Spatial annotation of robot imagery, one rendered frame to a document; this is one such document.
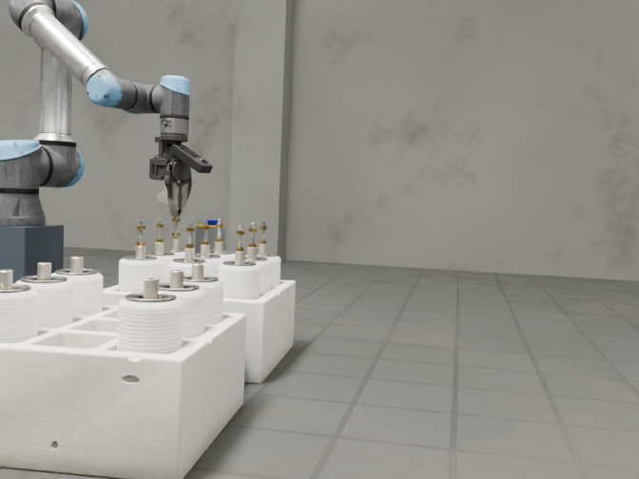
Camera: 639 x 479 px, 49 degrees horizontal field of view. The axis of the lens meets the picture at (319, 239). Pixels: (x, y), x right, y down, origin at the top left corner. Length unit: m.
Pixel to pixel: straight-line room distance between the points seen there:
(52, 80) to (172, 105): 0.41
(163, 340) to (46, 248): 1.01
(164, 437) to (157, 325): 0.16
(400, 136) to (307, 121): 0.57
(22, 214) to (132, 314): 1.00
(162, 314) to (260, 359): 0.53
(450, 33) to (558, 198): 1.12
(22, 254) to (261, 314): 0.71
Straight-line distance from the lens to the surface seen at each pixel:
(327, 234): 4.21
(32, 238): 1.97
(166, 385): 1.02
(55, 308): 1.26
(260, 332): 1.53
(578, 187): 4.18
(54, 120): 2.13
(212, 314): 1.28
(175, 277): 1.19
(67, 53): 1.93
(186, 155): 1.83
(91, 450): 1.09
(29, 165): 2.02
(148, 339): 1.05
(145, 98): 1.91
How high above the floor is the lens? 0.42
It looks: 4 degrees down
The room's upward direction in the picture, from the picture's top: 2 degrees clockwise
